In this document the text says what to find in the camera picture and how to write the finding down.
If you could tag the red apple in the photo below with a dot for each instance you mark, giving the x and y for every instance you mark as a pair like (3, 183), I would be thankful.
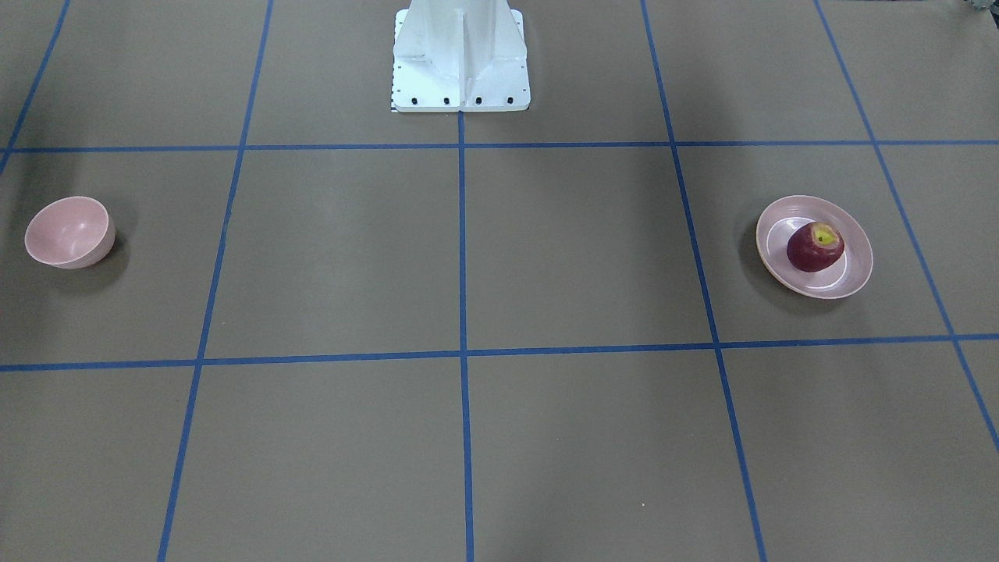
(815, 247)

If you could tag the pink bowl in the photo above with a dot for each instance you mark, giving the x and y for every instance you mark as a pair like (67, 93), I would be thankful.
(71, 233)

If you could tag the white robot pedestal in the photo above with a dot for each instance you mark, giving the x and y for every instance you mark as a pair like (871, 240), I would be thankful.
(459, 56)

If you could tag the pink plate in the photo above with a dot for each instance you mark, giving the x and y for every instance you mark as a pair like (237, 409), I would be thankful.
(783, 218)

